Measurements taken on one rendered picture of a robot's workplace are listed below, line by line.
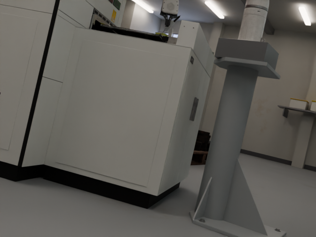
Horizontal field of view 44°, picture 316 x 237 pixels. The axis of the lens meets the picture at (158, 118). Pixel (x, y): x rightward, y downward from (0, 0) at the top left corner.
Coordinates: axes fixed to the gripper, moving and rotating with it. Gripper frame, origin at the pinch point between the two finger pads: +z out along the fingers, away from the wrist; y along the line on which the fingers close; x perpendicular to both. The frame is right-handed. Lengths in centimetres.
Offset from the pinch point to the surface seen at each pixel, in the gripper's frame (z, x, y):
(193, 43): 17.8, -41.0, 8.1
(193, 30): 11.2, -40.8, 7.7
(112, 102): 53, -34, -27
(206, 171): 81, -38, 26
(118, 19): -3.1, 28.2, -28.3
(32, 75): 46, -39, -66
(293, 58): -169, 823, 499
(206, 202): 96, -42, 26
